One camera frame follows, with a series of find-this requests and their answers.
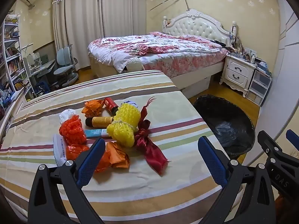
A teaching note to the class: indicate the black lined trash bin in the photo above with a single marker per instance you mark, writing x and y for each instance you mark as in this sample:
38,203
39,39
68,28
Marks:
224,126

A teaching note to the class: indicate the beige curtain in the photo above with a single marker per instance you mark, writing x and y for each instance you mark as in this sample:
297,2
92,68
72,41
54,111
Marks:
79,28
121,9

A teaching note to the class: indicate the yellow bottle with black cap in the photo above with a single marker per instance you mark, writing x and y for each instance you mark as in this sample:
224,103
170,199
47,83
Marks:
101,120

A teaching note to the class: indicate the white wardrobe door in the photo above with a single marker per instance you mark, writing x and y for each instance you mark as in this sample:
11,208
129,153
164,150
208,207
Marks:
275,86

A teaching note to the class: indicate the white bed with tufted headboard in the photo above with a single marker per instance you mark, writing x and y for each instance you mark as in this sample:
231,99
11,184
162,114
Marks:
201,26

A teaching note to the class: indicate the small white bottle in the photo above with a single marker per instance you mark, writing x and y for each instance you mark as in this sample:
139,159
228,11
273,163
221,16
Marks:
253,57

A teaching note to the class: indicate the yellow foam fruit net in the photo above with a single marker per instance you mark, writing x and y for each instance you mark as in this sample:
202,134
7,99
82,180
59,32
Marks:
123,123

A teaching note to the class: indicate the small red bottle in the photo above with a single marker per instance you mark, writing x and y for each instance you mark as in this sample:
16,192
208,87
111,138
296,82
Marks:
110,103

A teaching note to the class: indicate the pink floral quilt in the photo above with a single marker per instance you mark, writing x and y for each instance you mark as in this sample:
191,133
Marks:
163,46

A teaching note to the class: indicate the white paper packet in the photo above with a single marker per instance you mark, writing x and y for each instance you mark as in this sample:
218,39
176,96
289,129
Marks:
58,151

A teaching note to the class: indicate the blue-grey desk chair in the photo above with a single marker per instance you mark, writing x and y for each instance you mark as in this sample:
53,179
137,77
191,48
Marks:
63,54

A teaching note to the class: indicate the orange-red foam fruit net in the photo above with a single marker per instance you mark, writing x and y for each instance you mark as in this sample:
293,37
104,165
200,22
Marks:
72,129

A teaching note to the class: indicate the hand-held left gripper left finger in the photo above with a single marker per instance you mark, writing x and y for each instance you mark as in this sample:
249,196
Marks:
90,161

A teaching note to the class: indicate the white nightstand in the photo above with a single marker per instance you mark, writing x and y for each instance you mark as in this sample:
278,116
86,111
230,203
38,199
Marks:
236,72

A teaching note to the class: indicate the white wall outlet strip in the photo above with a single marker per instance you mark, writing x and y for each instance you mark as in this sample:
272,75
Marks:
250,50

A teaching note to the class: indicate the pile of household items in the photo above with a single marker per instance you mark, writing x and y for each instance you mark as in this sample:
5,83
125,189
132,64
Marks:
264,67

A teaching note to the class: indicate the light blue tube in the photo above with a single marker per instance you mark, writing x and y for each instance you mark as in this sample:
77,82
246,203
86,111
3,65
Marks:
95,133

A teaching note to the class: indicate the cluster of small toiletries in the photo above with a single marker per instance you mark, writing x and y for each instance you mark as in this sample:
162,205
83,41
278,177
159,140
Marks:
240,52

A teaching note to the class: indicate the dark garment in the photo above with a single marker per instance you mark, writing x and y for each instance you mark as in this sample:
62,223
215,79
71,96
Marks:
218,43

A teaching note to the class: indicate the orange plastic bag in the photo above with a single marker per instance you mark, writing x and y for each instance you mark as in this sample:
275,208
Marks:
104,162

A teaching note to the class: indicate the clear plastic drawer unit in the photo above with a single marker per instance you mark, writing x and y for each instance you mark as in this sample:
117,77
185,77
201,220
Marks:
258,86

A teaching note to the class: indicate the white bookshelf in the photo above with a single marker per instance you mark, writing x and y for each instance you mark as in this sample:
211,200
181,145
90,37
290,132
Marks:
14,58

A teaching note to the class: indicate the pale blue wrapper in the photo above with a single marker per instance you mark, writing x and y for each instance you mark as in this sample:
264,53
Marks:
130,102

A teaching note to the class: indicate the striped tablecloth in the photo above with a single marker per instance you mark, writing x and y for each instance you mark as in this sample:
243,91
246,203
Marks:
140,191

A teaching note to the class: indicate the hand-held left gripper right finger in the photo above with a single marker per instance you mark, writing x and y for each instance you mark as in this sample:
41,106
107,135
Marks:
211,158

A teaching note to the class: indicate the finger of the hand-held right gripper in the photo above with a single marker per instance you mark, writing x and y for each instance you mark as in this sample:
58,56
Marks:
293,138
268,144

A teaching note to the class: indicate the grey study desk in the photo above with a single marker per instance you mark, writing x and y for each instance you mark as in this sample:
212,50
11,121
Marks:
44,65

